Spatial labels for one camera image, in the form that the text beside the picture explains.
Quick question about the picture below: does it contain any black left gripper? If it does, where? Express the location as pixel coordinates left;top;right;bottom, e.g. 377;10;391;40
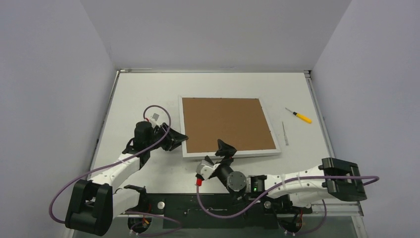
147;123;188;151

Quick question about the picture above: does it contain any white picture frame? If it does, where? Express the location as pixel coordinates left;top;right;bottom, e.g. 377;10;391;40
179;96;281;160

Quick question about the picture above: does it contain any clear handle screwdriver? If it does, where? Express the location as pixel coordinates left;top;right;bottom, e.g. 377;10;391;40
282;121;289;146

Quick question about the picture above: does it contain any yellow handle screwdriver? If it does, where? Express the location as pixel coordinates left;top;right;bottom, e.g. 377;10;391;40
285;108;312;124

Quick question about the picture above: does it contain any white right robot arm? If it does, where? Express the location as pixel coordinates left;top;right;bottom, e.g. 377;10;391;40
212;139;367;213

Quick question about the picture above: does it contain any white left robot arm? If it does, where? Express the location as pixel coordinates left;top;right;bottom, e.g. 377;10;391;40
64;120;188;236

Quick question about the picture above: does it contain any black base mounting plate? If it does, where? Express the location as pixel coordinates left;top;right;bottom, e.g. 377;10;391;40
114;193;313;230

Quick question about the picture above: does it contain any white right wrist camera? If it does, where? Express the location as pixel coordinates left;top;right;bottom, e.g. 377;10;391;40
196;156;221;186

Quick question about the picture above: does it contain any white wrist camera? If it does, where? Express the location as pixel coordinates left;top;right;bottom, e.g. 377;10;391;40
196;156;221;186
146;113;161;126

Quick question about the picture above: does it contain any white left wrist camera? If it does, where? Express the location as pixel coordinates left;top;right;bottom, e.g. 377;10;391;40
146;113;161;126

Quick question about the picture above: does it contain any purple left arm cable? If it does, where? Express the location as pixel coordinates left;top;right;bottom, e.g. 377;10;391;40
48;105;183;238

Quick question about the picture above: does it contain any aluminium table front rail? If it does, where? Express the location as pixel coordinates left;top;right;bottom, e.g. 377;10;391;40
68;193;364;218

